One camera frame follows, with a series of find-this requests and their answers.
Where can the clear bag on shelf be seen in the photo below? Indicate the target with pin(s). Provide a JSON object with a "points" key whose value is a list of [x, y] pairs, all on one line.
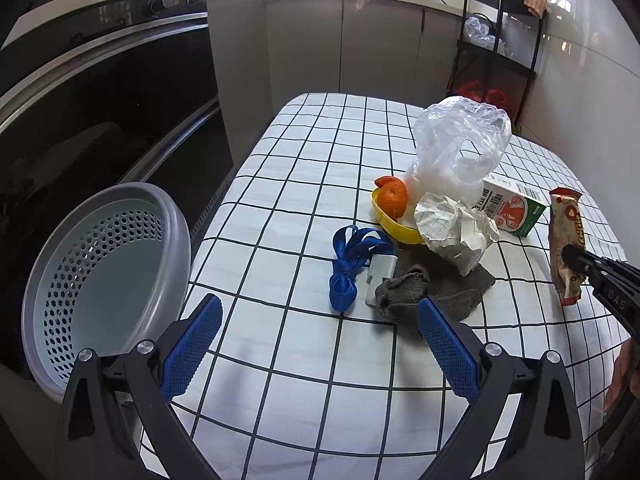
{"points": [[479, 30]]}

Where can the grey perforated waste basket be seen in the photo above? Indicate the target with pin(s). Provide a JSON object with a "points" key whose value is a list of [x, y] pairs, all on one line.
{"points": [[113, 273]]}

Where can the black metal shelf rack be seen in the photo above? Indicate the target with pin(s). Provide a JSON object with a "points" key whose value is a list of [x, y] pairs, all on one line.
{"points": [[497, 53]]}

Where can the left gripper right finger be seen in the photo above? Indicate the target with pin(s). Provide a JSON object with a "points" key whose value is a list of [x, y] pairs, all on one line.
{"points": [[545, 437]]}

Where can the black built-in oven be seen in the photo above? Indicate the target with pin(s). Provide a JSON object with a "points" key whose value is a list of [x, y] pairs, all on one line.
{"points": [[123, 91]]}

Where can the dark grey sock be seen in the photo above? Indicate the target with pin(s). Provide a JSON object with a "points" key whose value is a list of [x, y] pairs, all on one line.
{"points": [[422, 274]]}

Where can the red plastic bag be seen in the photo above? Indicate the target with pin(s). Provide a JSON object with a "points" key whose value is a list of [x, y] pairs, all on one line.
{"points": [[476, 91]]}

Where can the red snack wrapper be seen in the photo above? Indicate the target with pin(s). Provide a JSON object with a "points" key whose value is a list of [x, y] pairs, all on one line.
{"points": [[565, 229]]}

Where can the green white milk carton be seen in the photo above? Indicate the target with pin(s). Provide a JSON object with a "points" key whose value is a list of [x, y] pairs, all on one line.
{"points": [[514, 207]]}

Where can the clear plastic bag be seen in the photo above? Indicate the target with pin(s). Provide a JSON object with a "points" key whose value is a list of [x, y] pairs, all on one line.
{"points": [[458, 142]]}

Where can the white checkered tablecloth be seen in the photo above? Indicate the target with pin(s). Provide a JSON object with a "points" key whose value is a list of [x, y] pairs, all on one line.
{"points": [[293, 389]]}

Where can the brown cloth on rack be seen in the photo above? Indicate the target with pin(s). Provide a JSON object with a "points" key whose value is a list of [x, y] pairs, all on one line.
{"points": [[536, 7]]}

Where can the grey kitchen cabinets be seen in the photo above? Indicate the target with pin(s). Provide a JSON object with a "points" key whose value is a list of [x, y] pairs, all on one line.
{"points": [[267, 52]]}

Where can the person's right hand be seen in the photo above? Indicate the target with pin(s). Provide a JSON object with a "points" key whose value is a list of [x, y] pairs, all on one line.
{"points": [[624, 375]]}

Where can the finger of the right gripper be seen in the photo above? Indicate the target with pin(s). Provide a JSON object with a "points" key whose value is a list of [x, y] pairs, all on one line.
{"points": [[615, 282]]}

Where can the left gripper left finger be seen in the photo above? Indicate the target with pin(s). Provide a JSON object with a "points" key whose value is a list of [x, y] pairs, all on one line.
{"points": [[94, 441]]}

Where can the crumpled white paper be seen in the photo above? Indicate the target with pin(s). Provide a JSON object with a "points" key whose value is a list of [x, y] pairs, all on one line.
{"points": [[457, 233]]}

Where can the orange peel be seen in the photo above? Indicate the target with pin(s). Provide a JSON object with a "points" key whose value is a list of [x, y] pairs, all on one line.
{"points": [[392, 196]]}

